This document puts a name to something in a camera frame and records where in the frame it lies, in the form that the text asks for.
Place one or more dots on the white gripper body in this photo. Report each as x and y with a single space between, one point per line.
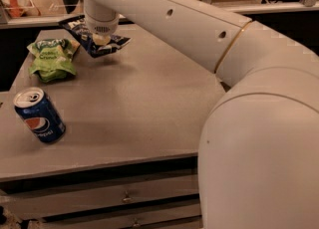
101 25

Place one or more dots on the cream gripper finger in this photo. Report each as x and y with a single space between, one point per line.
101 40

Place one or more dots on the blue kettle chip bag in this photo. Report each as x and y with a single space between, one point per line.
94 44

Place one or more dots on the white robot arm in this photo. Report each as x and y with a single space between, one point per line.
258 156

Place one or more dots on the green rice chip bag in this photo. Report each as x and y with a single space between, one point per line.
53 59

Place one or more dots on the orange white bag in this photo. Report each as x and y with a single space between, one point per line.
18 8

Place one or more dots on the grey drawer cabinet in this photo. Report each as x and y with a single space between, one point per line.
135 113

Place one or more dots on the blue pepsi can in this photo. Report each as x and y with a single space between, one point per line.
36 110

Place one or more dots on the top drawer with knob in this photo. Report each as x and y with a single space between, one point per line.
103 194

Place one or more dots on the drawer with knob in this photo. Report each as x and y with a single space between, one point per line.
103 194
131 218

